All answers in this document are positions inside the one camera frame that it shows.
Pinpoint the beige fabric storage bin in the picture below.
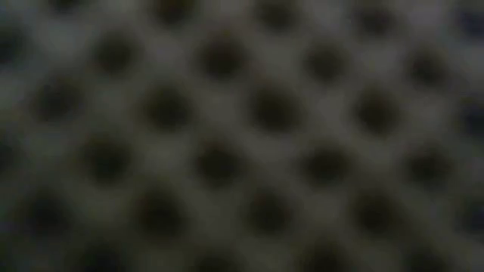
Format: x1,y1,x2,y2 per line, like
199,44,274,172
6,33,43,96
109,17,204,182
0,0,484,272

